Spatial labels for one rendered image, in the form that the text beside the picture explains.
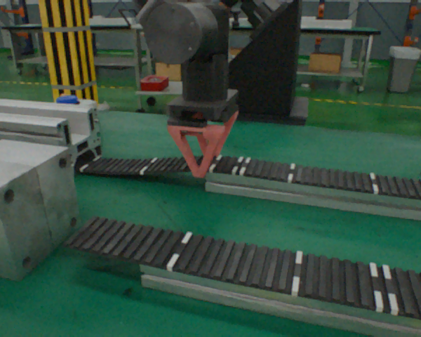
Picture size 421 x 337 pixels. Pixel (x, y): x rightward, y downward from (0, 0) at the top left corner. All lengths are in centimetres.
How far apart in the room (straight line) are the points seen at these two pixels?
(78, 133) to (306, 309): 43
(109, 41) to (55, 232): 887
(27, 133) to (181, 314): 37
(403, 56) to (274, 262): 504
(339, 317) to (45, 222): 28
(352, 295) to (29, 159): 31
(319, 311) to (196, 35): 26
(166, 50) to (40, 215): 20
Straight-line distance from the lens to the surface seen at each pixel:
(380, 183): 47
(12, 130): 59
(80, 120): 59
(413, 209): 48
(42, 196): 37
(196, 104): 42
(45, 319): 33
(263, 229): 41
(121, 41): 905
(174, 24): 36
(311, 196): 47
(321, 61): 521
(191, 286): 32
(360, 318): 32
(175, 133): 43
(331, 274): 31
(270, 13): 88
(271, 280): 29
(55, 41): 379
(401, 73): 535
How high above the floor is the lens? 101
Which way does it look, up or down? 24 degrees down
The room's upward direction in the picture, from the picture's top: straight up
